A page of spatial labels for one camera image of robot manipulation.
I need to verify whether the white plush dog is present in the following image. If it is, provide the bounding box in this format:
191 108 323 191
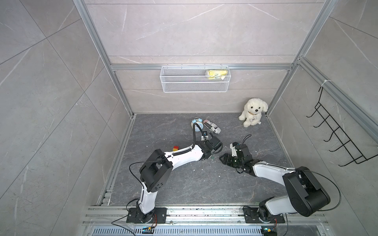
239 98 268 127

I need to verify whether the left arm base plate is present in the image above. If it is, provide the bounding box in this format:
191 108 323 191
127 207 167 224

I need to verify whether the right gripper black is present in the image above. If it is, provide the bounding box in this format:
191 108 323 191
219 153 243 169

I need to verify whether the white wire mesh basket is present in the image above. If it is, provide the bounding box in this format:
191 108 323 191
159 65 231 93

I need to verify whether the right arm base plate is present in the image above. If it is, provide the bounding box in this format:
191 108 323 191
242 206 286 224

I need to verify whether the aluminium mounting rail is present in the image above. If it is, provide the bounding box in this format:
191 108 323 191
80 205 328 226

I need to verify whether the yellow sponge in basket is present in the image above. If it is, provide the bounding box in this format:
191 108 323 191
205 70 228 80

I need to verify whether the black wire hook rack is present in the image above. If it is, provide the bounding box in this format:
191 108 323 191
306 87 378 167

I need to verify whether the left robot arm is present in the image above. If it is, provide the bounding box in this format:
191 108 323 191
125 123 223 227

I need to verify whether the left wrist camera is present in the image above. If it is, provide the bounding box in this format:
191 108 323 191
201 131 209 141

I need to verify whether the blue alarm clock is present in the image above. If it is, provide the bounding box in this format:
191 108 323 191
191 118 203 132

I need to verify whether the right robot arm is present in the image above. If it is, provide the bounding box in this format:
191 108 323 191
220 142 331 223

